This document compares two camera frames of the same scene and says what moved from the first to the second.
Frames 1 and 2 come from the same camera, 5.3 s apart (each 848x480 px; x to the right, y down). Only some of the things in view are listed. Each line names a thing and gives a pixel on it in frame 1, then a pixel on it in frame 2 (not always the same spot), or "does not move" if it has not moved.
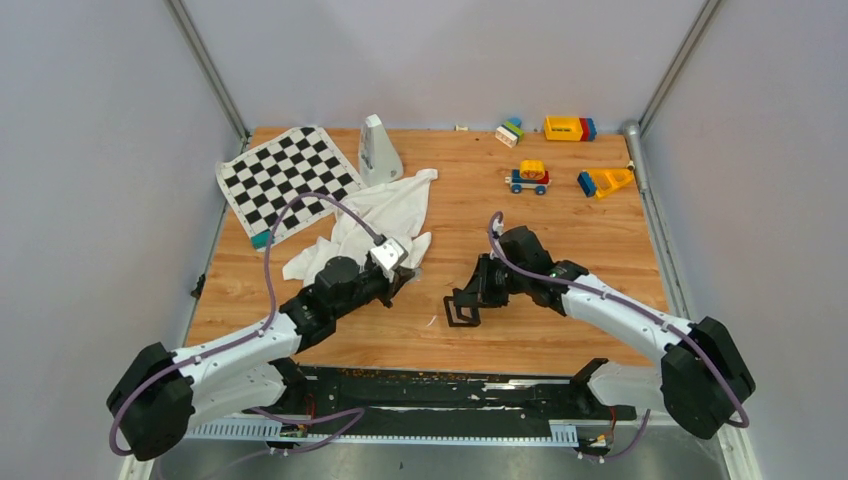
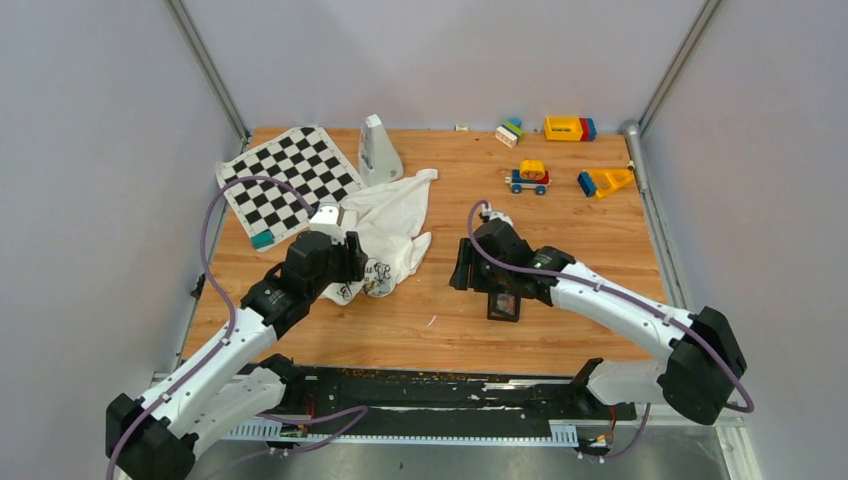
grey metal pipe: [631, 131] does not move
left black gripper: [392, 286] -> [354, 266]
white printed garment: [395, 210] does not move
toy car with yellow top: [531, 175] does not move
